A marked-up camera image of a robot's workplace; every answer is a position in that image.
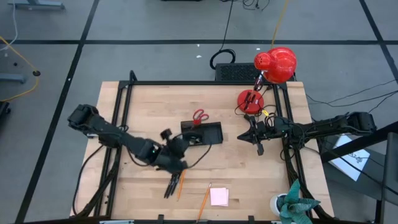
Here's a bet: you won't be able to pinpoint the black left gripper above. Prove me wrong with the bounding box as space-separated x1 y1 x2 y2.
159 128 204 174

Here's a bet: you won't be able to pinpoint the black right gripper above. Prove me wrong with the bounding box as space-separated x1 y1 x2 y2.
236 117 276 157

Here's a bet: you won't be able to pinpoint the red-handled scissors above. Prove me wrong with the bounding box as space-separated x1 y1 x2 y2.
192 108 210 126

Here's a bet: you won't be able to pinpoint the orange pencil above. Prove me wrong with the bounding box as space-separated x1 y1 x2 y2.
176 169 187 202
196 182 213 223

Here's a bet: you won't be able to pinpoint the pink sticky note pad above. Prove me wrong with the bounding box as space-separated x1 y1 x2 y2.
210 187 230 207

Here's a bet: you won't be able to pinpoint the black mesh desk organizer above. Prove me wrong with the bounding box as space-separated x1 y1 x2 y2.
180 120 224 147

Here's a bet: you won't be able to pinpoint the red desk lamp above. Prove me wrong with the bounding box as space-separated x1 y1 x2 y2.
236 46 298 115

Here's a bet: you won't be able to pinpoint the green plant in white pot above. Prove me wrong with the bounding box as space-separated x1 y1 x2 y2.
269 179 321 224

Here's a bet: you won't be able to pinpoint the white paper sheet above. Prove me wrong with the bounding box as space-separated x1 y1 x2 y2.
328 133 371 182

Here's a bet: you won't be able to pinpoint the grey table foot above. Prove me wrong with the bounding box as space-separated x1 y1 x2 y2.
7 0 66 11
0 73 29 84

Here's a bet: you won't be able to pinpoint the black wheeled base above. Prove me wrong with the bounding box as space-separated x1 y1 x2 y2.
0 101 12 116

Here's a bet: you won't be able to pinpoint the black metal table frame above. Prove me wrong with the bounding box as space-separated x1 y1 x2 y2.
72 70 335 224

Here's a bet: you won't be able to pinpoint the black coiled floor cable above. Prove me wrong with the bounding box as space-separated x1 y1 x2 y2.
210 0 237 71

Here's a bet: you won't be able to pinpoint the yellow floor cable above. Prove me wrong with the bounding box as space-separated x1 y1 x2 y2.
0 35 40 103
270 0 290 49

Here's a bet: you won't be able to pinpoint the black table cable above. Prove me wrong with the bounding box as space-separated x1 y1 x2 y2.
72 144 106 216

